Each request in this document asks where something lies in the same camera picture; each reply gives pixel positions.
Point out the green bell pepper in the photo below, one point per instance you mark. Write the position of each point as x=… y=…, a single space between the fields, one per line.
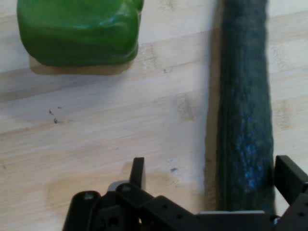
x=77 y=36

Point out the bamboo cutting board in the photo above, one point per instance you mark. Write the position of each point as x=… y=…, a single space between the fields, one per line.
x=120 y=108

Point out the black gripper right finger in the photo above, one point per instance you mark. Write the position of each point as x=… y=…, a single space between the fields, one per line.
x=297 y=192

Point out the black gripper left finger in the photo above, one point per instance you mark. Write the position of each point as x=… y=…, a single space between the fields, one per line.
x=125 y=209

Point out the dark green cucumber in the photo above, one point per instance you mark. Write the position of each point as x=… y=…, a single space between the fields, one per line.
x=243 y=96

